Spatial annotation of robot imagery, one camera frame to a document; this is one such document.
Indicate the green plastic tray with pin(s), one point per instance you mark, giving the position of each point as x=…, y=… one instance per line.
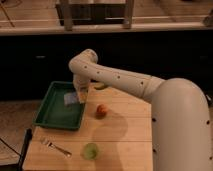
x=54, y=114

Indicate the orange tomato toy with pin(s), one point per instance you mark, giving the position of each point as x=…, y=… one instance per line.
x=101, y=110

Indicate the wooden frame right leg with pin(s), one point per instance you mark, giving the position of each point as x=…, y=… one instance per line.
x=128, y=14

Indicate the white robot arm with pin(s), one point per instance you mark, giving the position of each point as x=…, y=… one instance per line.
x=182, y=138

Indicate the silver metal fork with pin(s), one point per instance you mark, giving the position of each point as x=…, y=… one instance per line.
x=48, y=143

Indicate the wooden frame leg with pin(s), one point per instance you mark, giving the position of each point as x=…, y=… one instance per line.
x=66, y=14
x=128, y=14

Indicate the wooden frame left leg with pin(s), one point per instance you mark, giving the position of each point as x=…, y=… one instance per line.
x=66, y=14

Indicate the light green cup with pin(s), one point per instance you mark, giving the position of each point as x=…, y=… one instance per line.
x=90, y=151

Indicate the blue sponge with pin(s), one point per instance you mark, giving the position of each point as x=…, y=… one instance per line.
x=70, y=98

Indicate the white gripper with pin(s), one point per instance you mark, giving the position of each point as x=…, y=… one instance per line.
x=81, y=85

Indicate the green chili pepper toy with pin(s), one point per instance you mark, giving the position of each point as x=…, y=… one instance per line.
x=100, y=86

